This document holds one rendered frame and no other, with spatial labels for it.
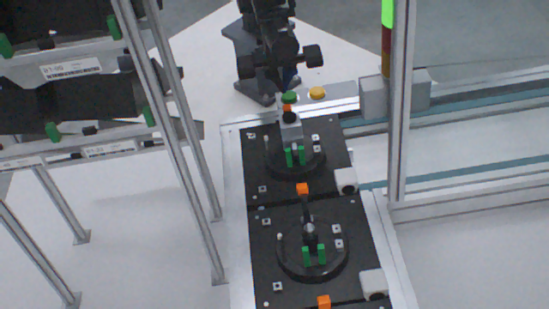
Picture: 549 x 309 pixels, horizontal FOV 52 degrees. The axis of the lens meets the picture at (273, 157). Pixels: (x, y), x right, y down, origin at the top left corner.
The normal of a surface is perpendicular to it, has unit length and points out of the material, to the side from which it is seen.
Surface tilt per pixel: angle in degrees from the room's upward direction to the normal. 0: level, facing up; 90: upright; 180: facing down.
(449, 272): 0
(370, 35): 0
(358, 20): 0
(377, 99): 90
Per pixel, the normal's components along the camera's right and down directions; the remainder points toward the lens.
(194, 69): -0.13, -0.69
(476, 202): 0.11, 0.70
